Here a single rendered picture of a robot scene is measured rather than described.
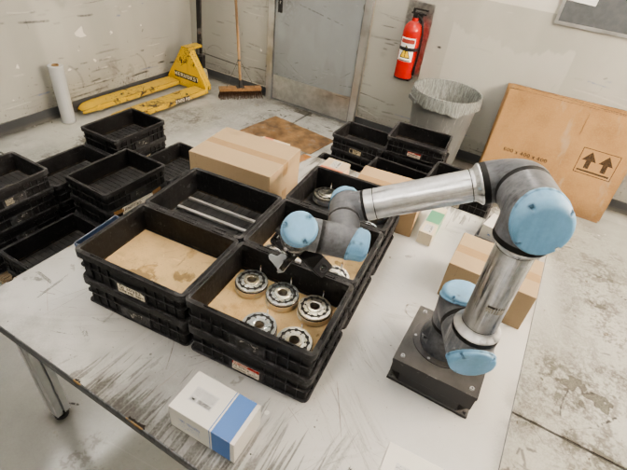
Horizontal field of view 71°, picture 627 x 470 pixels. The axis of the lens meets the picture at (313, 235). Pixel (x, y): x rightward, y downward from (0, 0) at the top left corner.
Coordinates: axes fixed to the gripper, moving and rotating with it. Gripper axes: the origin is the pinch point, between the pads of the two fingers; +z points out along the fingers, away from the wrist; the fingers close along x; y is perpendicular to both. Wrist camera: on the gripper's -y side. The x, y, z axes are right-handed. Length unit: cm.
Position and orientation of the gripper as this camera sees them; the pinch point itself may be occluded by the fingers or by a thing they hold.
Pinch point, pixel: (297, 253)
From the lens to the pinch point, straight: 125.2
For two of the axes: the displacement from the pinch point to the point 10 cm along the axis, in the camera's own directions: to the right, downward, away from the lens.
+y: -7.6, -6.5, 0.3
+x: -6.4, 7.5, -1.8
